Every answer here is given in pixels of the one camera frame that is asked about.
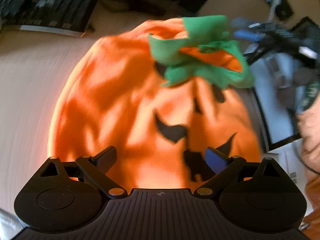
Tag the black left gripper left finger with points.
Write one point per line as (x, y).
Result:
(95, 169)

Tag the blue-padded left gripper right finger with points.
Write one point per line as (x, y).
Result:
(217, 172)

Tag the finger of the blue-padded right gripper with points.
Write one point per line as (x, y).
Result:
(248, 35)

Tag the orange pumpkin costume garment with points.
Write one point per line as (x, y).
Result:
(161, 94)

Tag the glass-sided computer case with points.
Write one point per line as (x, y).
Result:
(277, 96)

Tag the black computer keyboard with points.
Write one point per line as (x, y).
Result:
(65, 17)

